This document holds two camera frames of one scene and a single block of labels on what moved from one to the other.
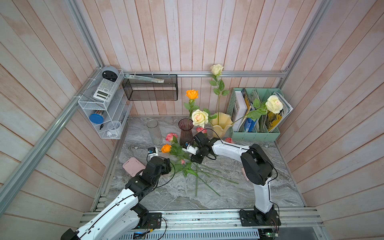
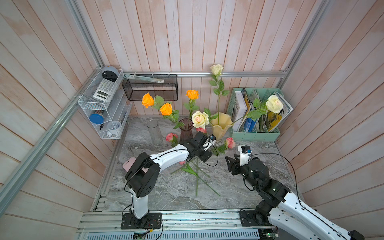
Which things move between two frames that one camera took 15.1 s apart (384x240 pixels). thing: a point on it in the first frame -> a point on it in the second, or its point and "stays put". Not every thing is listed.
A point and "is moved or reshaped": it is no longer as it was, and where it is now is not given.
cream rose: x=200 y=118 stays put
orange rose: x=192 y=95 stays put
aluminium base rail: x=227 y=225 stays put
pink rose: x=172 y=137 stays put
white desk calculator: x=105 y=90 stays put
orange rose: x=181 y=161 -> x=166 y=110
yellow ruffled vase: x=221 y=125 stays put
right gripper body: x=199 y=155 -> x=244 y=170
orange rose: x=176 y=149 is moved or reshaped
